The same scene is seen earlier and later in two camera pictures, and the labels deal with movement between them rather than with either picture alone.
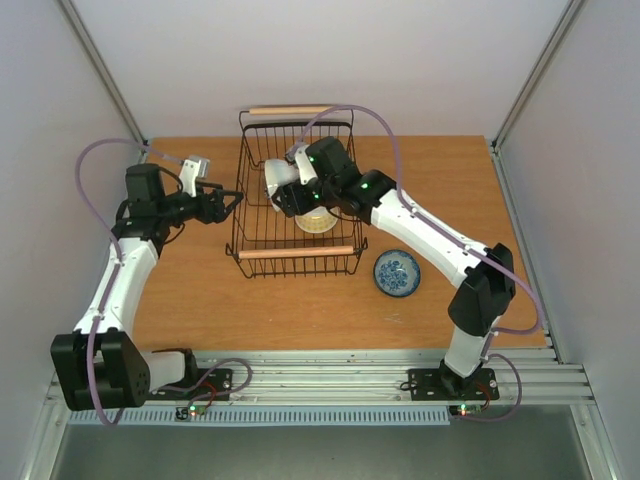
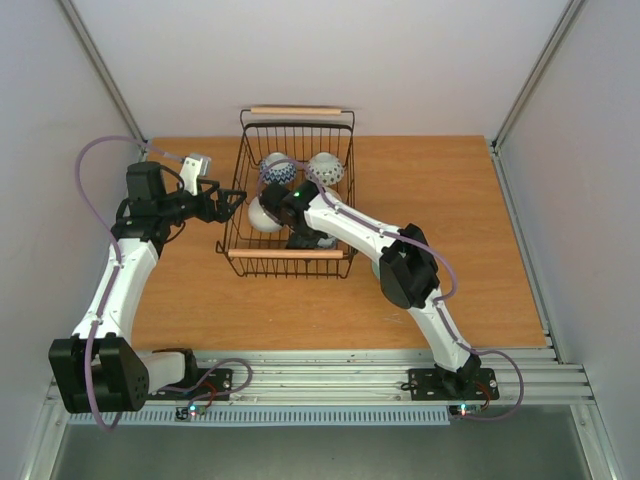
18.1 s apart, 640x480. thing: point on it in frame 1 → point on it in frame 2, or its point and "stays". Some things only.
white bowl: x=278 y=174 → x=260 y=218
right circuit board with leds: x=464 y=409 stays
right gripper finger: x=279 y=204 → x=303 y=237
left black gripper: x=206 y=213 stays
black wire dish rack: x=271 y=243 stays
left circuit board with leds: x=191 y=411 stays
